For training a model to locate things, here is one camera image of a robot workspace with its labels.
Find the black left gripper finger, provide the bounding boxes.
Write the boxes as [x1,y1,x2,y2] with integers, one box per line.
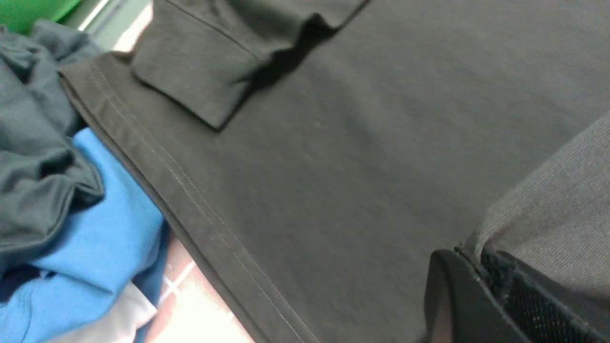
[424,248,610,343]

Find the dark gray long-sleeve top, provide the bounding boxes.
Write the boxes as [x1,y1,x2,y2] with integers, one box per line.
[61,0,609,343]

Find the pink checkered tablecloth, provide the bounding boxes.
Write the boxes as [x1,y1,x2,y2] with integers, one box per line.
[146,237,253,343]

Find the white crumpled garment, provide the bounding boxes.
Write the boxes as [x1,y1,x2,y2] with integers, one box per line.
[51,283,157,343]

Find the blue crumpled garment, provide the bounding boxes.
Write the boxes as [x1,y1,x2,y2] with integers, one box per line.
[1,129,168,343]

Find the dark gray crumpled garment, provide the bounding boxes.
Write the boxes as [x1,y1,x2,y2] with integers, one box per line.
[0,20,105,273]

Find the green backdrop cloth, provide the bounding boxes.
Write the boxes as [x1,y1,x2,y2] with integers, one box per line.
[0,0,81,33]

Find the gray metal rail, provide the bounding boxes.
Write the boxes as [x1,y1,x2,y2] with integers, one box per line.
[61,0,152,50]

